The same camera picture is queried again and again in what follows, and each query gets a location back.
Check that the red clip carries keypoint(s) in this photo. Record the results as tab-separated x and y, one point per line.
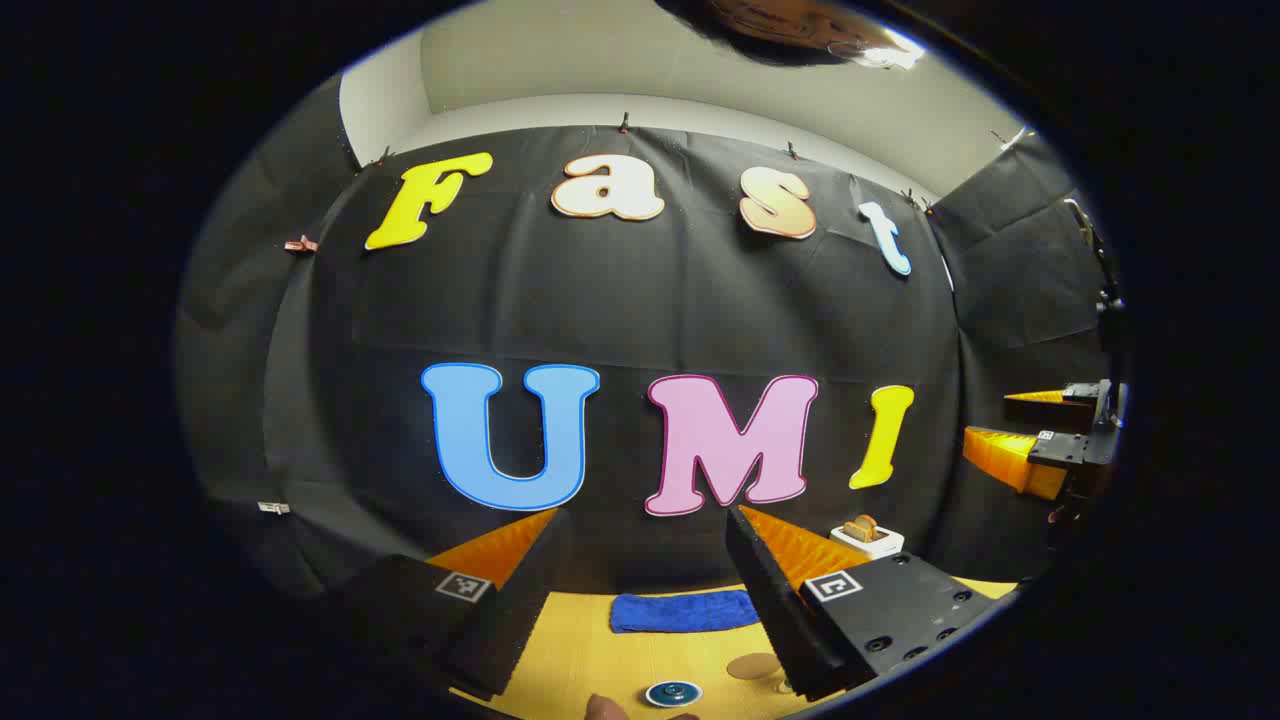
300	244

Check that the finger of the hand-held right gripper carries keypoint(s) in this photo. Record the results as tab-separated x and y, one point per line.
1082	393
1075	450

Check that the white clip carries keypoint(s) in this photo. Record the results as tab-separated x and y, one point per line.
272	507

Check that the round brown coaster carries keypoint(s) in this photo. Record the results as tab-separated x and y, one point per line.
753	666

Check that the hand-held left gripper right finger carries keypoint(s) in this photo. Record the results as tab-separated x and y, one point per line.
775	610

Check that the white toaster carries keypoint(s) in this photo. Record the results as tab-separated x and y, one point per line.
868	545

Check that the bread slice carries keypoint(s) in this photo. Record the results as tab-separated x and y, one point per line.
860	527

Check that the black backdrop cloth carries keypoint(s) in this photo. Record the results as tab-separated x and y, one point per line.
650	300

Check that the blue towel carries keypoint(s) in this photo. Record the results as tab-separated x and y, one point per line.
685	611

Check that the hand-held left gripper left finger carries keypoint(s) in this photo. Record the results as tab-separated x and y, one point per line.
520	600

